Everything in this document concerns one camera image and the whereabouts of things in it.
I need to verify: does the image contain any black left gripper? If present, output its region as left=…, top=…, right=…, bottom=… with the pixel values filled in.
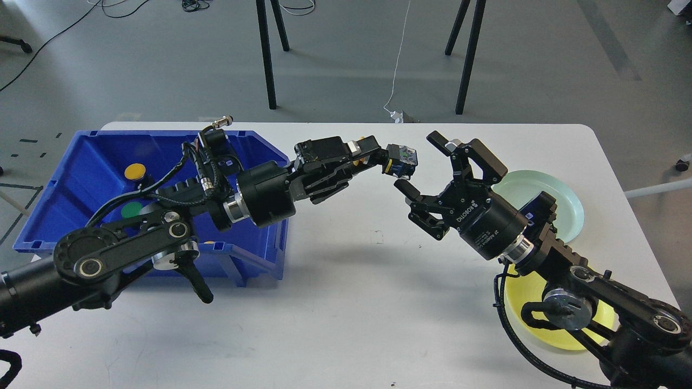
left=236, top=136, right=390, bottom=227

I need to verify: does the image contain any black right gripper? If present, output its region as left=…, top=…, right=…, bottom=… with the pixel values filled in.
left=395, top=131, right=528, bottom=259

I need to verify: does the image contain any yellow push button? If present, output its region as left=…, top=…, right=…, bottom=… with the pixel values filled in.
left=385, top=144, right=418, bottom=180
left=124, top=163, right=154, bottom=190

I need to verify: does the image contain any green push button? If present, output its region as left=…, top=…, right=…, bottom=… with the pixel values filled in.
left=119, top=201, right=144, bottom=219

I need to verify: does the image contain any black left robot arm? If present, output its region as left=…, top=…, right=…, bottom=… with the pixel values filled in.
left=2, top=116, right=400, bottom=338

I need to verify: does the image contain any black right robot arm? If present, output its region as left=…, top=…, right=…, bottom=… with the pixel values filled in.
left=395, top=131, right=691, bottom=388

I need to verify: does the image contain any light green plate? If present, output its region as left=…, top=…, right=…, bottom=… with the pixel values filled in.
left=493, top=170, right=585, bottom=244

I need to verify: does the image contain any yellow plate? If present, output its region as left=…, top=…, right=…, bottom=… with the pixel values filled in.
left=506, top=265, right=617, bottom=352

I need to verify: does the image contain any black tripod right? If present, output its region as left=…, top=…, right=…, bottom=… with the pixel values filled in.
left=444, top=1, right=487, bottom=115

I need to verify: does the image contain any black tripod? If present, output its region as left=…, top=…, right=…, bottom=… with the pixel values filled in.
left=444, top=1, right=487, bottom=115
left=255, top=1, right=291, bottom=109

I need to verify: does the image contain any black tripod left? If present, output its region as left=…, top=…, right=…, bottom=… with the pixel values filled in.
left=255, top=1, right=291, bottom=109

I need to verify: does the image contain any blue plastic bin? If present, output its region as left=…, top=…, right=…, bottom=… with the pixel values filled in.
left=12, top=130, right=288, bottom=286

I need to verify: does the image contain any white cable with plug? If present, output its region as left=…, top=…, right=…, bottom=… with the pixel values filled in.
left=383, top=0, right=414, bottom=124

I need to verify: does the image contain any black floor cable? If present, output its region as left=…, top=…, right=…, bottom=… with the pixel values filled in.
left=0, top=0, right=152, bottom=92

